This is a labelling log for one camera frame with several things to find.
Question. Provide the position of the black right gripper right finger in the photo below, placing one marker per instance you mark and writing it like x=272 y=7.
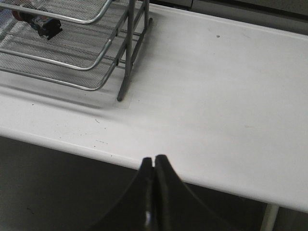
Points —
x=177 y=207

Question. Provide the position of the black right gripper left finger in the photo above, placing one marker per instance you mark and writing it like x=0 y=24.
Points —
x=134 y=210

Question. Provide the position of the silver mesh tray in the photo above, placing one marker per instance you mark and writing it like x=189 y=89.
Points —
x=75 y=11
x=77 y=46
x=89 y=80

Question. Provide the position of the red emergency stop button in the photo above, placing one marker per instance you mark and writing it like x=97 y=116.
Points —
x=45 y=26

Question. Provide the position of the silver mesh bottom tray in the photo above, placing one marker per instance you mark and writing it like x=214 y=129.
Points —
x=89 y=80

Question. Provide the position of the silver mesh top tray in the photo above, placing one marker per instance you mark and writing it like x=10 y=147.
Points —
x=75 y=11

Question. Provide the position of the grey metal rack frame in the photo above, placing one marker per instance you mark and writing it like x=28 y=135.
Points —
x=133 y=41

